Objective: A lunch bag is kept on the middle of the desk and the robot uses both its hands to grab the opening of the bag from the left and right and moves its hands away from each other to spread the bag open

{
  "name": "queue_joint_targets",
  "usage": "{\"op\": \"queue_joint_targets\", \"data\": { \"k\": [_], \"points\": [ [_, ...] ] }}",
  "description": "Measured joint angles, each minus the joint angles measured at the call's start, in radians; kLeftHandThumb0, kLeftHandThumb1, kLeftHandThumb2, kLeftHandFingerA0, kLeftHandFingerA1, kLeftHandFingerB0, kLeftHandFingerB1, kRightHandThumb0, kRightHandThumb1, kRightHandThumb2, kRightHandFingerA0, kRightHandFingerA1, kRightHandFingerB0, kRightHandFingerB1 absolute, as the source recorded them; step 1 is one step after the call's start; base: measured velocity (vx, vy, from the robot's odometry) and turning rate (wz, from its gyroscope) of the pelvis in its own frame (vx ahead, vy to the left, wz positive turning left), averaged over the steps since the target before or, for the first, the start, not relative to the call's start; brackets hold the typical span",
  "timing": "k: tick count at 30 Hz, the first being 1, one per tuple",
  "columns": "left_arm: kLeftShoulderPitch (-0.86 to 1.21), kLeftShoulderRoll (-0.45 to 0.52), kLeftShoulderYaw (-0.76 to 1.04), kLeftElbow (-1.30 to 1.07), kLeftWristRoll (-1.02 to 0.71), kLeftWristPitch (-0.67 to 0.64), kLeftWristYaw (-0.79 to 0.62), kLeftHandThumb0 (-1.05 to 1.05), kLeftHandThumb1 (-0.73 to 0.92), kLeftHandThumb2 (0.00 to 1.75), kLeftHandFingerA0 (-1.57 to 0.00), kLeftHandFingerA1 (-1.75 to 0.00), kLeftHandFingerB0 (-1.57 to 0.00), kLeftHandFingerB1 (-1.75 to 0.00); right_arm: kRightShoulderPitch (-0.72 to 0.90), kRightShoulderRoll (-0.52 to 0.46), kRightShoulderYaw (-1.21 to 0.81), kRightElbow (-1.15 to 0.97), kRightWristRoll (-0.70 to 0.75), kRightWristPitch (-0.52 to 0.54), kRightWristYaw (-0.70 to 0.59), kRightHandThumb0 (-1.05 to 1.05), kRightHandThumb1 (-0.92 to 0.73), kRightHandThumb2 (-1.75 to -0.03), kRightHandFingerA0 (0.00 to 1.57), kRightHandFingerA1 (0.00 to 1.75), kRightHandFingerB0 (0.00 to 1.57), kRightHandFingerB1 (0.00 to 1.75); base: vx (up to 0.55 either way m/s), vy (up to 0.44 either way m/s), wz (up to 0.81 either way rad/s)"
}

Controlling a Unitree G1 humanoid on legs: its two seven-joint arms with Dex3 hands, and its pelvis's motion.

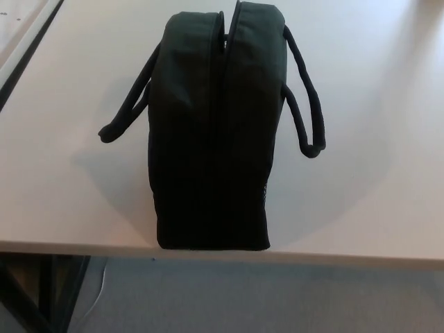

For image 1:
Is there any white floor cable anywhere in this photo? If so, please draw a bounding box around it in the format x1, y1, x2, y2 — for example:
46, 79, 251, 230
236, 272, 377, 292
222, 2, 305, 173
74, 258, 107, 322

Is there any black fabric lunch bag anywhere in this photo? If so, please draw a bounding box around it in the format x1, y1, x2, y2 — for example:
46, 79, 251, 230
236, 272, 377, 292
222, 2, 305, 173
98, 0, 327, 252

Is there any black metal desk leg frame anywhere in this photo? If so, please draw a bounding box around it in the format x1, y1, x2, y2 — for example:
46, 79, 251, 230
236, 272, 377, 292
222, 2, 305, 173
0, 253, 92, 333

